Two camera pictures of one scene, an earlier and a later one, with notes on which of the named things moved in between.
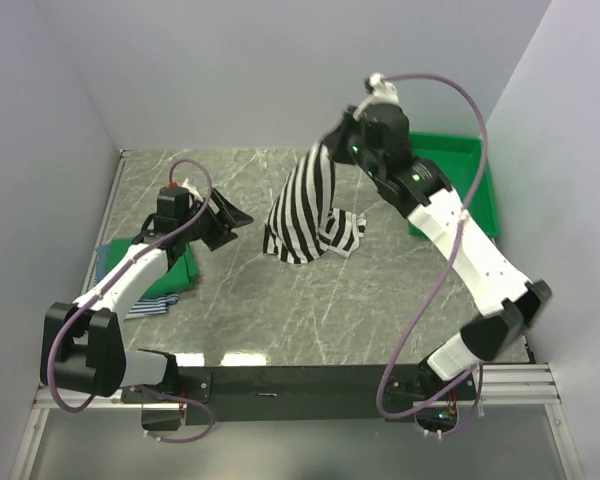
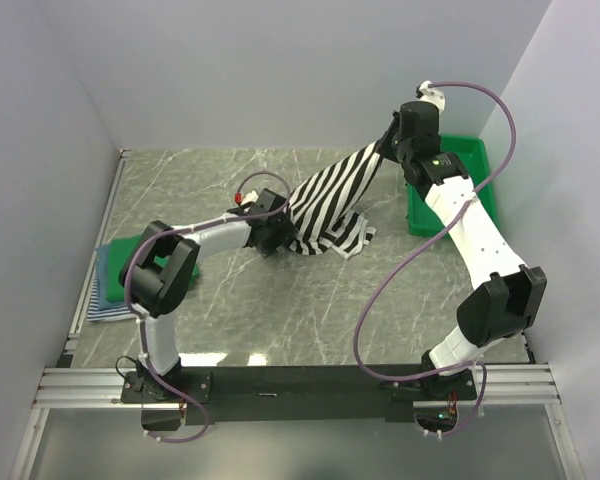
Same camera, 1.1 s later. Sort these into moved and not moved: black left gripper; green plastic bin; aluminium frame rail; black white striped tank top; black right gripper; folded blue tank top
Moved: black white striped tank top; black left gripper; black right gripper
Not moved: aluminium frame rail; folded blue tank top; green plastic bin
